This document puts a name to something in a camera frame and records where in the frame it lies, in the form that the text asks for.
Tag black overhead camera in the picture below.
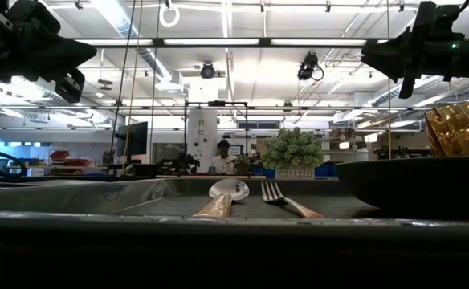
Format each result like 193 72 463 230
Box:
296 51 325 82

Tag person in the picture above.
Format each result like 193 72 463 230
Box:
210 140 239 175

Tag silver ventilation duct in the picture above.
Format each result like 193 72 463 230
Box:
89 0 188 94

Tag yellow hanging cable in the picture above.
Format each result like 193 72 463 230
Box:
120 0 145 172

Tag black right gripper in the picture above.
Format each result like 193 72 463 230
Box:
360 31 469 100

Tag black bowl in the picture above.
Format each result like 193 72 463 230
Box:
334 155 469 221

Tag small potted plant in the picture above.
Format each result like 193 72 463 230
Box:
234 155 252 176

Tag blue bin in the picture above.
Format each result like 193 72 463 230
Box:
251 165 276 178

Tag black round ceiling camera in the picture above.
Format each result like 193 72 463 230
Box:
199 61 217 80

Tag green artificial potted plant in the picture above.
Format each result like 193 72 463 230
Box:
259 127 326 181

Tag black hanging cable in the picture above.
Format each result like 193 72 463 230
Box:
149 0 162 165
107 0 138 174

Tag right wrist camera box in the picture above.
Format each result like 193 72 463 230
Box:
414 0 467 41

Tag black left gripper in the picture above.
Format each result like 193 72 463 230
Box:
0 0 98 82

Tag black station frame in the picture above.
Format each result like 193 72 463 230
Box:
183 100 251 178

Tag distant black robot arms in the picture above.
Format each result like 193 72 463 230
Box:
155 154 201 175

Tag silver fork copper handle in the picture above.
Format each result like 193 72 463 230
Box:
260 181 325 220

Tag black monitor on stand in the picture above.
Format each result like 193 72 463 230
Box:
115 120 149 165

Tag white cylindrical column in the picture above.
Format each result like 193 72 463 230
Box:
186 108 219 174

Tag black cable loop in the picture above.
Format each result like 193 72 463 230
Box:
0 145 28 179

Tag black overhead frame beam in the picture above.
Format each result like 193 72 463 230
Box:
73 37 388 48

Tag red bins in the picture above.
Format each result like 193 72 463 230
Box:
48 149 94 169

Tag amber glass cup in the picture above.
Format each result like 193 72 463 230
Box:
423 100 469 158

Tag white cable loop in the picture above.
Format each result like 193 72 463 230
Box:
158 1 181 29

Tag silver metal tray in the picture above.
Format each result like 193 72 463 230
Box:
0 176 469 246

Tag silver spoon gold handle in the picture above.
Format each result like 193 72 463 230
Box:
191 177 251 219

